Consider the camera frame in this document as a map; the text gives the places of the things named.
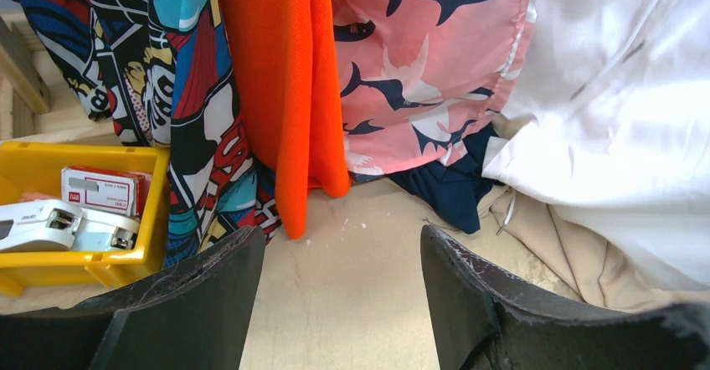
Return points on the yellow plastic bin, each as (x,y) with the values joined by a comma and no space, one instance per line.
(36,167)

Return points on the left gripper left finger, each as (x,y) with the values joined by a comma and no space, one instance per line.
(192,315)

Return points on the beige shorts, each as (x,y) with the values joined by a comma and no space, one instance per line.
(566,256)

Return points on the comic print shorts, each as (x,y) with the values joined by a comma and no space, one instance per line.
(161,71)

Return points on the pink shark print shorts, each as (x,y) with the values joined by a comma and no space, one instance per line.
(418,76)

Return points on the white shorts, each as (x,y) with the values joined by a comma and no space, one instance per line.
(615,98)

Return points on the wooden clothes rack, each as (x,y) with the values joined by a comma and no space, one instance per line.
(36,103)

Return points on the white item in bin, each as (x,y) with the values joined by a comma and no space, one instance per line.
(55,225)

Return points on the orange mesh shorts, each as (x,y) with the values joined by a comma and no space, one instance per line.
(285,66)

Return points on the navy blue shorts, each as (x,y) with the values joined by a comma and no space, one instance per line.
(453,190)

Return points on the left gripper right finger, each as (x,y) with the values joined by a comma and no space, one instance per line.
(485,317)

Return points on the red white small box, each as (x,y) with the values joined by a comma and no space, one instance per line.
(117,192)

